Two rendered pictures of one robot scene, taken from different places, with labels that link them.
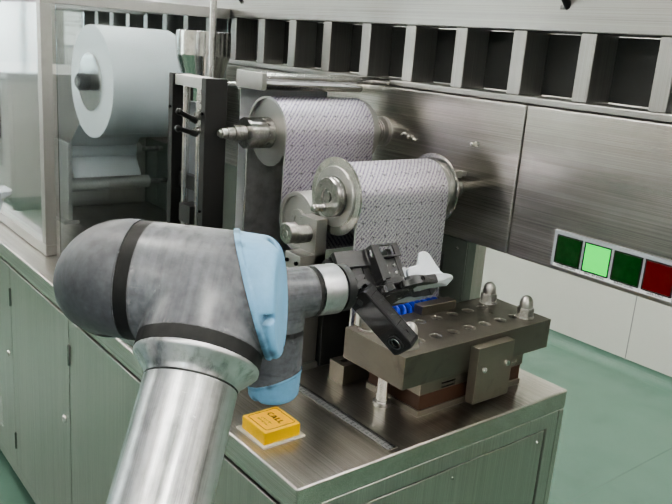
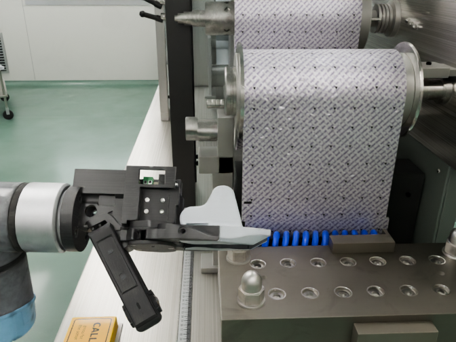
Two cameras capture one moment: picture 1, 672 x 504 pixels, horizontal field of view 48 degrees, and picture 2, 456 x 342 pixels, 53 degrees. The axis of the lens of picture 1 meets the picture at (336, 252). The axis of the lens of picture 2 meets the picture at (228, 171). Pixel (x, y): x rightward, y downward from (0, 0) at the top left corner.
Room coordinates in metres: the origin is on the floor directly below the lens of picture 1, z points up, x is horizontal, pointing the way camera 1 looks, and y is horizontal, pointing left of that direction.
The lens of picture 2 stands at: (0.83, -0.40, 1.42)
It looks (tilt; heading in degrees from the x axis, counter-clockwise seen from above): 24 degrees down; 37
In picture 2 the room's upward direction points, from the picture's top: straight up
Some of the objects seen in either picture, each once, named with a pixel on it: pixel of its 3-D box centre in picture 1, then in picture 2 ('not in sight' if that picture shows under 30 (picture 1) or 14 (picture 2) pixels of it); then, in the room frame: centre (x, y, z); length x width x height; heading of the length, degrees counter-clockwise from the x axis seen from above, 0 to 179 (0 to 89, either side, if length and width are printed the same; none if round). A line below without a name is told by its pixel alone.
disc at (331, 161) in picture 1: (336, 196); (239, 91); (1.40, 0.01, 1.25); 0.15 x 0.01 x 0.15; 40
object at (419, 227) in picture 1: (399, 250); (318, 167); (1.43, -0.12, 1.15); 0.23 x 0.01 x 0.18; 130
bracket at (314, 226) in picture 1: (301, 293); (214, 195); (1.40, 0.06, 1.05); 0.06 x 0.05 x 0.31; 130
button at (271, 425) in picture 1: (271, 425); (90, 338); (1.13, 0.08, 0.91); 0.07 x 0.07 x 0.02; 40
